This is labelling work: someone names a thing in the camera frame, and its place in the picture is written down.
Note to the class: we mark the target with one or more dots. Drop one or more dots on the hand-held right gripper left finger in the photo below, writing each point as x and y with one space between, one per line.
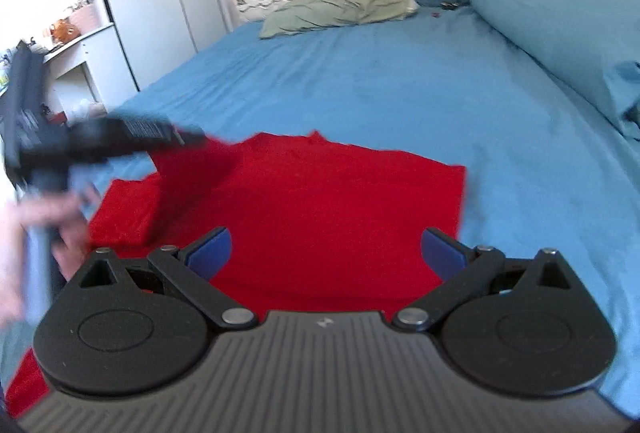
212 254

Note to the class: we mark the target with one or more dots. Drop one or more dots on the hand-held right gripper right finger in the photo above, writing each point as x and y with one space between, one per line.
442 254

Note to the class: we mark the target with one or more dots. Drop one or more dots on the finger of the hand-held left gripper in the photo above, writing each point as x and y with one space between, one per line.
150 135

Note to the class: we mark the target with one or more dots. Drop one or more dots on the red garment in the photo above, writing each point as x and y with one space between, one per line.
325 213

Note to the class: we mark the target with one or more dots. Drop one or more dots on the person's left hand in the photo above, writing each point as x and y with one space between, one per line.
45 213

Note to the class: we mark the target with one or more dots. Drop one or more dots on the white desk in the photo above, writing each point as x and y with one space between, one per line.
75 58

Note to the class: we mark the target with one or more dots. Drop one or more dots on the orange figurine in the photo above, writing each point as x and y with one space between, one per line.
64 31

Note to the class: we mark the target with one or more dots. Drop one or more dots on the white and grey wardrobe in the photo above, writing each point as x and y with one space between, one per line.
150 13

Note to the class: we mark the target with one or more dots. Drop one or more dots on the pink plant pot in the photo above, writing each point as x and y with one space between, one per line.
86 19

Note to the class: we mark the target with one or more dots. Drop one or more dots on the bed with blue sheet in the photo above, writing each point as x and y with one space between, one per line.
375 88

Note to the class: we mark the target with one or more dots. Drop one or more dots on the green pillow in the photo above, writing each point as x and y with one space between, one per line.
325 10

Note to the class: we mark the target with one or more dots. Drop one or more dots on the blue duvet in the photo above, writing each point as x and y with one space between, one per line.
550 23

